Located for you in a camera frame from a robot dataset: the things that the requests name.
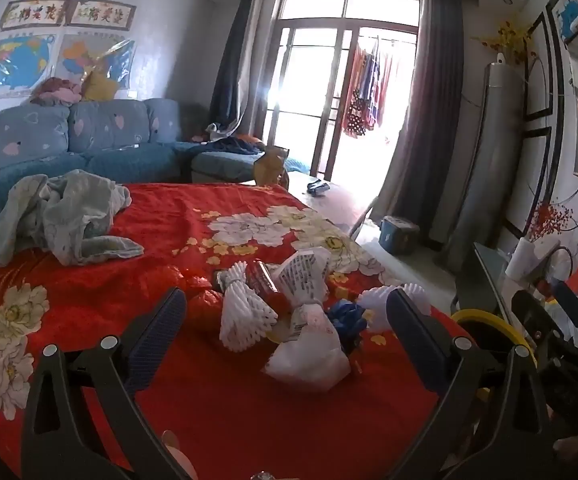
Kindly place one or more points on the glass top television cabinet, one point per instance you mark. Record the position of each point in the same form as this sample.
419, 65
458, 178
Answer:
479, 280

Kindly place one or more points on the red floral blanket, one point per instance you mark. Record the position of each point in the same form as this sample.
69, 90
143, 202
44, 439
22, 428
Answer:
94, 310

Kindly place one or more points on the yellow artificial flowers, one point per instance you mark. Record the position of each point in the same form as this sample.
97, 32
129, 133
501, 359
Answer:
506, 40

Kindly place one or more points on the grey curtain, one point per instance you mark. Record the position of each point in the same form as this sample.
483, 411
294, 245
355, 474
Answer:
429, 110

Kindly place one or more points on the blue storage box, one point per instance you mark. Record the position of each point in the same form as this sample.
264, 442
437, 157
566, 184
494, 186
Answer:
396, 235

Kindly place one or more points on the dark blue curtain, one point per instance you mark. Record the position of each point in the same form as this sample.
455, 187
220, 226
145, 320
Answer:
231, 60

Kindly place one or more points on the hanging colourful laundry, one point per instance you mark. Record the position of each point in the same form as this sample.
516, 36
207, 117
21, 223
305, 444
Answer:
369, 90

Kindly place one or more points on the pale green crumpled cloth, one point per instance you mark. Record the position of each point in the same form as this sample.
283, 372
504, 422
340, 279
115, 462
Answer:
54, 215

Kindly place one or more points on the grey standing air conditioner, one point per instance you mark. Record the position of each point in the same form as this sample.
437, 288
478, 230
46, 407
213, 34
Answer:
489, 160

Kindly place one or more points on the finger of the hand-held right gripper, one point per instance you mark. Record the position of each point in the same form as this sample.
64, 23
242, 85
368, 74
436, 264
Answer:
544, 320

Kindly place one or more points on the person's left hand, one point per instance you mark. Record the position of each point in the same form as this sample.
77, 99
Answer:
176, 450

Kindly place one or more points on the world map poster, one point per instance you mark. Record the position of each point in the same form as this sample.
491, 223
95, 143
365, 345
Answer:
16, 65

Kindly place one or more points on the country map poster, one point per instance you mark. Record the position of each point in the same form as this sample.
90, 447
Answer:
96, 55

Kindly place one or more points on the blue patterned sofa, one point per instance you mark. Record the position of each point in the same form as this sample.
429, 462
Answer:
109, 130

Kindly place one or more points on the dark shiny wrapper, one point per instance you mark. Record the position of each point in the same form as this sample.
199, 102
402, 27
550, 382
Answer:
259, 277

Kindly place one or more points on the glass balcony door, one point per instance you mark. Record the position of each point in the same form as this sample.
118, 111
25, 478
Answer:
314, 35

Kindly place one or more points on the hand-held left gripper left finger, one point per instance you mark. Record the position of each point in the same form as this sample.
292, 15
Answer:
161, 325

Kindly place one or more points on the dark blue clothes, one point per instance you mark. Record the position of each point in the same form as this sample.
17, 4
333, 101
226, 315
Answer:
234, 145

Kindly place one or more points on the red berry branches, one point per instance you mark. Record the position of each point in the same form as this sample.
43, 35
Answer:
549, 217

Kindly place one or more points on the printed white plastic bag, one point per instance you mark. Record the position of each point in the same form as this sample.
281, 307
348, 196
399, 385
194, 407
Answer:
309, 355

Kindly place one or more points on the pile of pink clothes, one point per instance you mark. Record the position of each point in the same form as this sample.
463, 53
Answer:
59, 91

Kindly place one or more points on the yellow cushion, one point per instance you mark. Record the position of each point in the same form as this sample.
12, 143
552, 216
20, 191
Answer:
100, 87

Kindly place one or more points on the white paper towel roll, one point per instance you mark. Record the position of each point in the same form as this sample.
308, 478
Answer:
524, 260

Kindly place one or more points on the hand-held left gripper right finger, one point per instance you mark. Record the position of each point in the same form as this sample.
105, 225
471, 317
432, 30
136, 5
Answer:
411, 330

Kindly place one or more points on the yellow rimmed black bin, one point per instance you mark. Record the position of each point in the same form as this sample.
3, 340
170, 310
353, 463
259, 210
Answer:
489, 317

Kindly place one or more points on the brown paper bag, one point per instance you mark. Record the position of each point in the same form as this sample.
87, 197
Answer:
269, 167

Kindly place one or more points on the framed calligraphy poster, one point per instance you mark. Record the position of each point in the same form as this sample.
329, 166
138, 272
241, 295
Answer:
103, 14
34, 14

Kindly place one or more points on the white foam net sleeve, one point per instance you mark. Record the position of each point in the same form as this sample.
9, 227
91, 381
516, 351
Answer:
374, 302
244, 315

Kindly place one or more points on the dark blue pouch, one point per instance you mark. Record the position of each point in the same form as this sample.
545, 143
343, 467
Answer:
318, 187

